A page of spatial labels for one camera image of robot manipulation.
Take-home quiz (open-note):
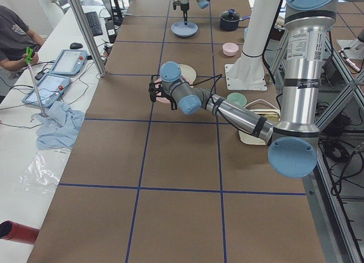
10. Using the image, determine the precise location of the light blue cloth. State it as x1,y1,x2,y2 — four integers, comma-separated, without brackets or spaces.
31,101,85,150

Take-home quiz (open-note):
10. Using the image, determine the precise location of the aluminium frame post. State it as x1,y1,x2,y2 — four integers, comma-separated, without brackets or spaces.
68,0,106,77

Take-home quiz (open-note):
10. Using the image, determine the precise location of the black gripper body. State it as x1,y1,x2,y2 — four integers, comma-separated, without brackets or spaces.
172,0,189,12
148,75,166,102

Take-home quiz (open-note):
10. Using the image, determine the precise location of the upper teach pendant tablet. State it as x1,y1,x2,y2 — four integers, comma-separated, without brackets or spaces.
49,49,88,77

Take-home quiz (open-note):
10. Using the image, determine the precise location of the green bowl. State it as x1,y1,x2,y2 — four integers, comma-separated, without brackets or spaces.
227,92,247,107

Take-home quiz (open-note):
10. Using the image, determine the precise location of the pink plate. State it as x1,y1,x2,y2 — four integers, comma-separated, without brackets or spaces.
154,78,170,104

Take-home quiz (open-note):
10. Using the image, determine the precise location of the dark blue pot with lid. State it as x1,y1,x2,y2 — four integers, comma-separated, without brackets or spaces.
220,9,250,32

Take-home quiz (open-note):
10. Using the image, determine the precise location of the clear plastic bag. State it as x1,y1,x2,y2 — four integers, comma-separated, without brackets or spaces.
14,150,69,197

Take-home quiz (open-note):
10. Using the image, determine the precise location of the black computer mouse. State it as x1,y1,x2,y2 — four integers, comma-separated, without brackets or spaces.
69,43,83,49

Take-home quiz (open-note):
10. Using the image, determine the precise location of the blue plate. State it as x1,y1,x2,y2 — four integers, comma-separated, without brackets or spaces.
171,21,198,37

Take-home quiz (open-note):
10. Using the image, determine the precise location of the pink bowl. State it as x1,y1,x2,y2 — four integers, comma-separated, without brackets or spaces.
222,42,239,57

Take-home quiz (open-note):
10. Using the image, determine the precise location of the red tube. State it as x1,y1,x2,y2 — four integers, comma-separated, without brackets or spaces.
1,220,39,245

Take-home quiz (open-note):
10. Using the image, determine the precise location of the black box with white label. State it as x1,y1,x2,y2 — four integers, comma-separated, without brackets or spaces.
105,20,117,43

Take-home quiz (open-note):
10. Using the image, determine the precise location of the black keyboard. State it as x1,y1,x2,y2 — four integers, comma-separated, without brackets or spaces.
85,11,103,36

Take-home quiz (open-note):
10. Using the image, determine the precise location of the cream plate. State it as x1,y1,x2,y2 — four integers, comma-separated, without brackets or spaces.
179,64,197,84

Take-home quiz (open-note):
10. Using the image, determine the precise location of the teach pendant tablet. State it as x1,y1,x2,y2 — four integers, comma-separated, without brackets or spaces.
49,49,88,77
37,74,71,108

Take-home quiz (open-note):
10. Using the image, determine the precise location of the white toaster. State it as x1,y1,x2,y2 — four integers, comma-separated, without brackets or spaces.
238,99,280,145

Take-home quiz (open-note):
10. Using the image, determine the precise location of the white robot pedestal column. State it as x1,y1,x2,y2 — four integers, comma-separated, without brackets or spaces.
241,0,282,59

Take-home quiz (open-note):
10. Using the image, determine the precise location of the grabber stick with green handle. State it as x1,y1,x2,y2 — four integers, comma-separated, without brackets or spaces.
24,47,47,118

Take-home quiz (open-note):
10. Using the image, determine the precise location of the seated person in grey shirt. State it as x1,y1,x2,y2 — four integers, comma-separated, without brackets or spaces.
1,6,45,72

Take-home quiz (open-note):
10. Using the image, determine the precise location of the lower teach pendant tablet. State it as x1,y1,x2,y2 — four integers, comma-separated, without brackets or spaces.
37,74,71,108

